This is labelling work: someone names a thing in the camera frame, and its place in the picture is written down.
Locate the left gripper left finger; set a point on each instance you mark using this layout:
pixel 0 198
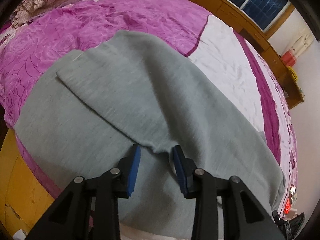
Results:
pixel 129 166

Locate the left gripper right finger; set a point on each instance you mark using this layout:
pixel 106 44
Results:
pixel 184 168

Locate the grey fleece pants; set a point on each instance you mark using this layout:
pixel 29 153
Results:
pixel 88 109

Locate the black device with red light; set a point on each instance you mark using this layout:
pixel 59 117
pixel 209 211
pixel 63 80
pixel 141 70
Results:
pixel 289 222

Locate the dark window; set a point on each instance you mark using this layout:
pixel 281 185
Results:
pixel 262 12

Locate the magenta and white bedspread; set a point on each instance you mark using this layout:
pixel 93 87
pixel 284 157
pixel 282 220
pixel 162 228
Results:
pixel 228 60

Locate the wooden wall cabinet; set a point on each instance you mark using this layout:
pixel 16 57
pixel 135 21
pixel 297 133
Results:
pixel 236 19

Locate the red box on cabinet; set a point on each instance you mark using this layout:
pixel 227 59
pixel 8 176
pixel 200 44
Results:
pixel 289 58

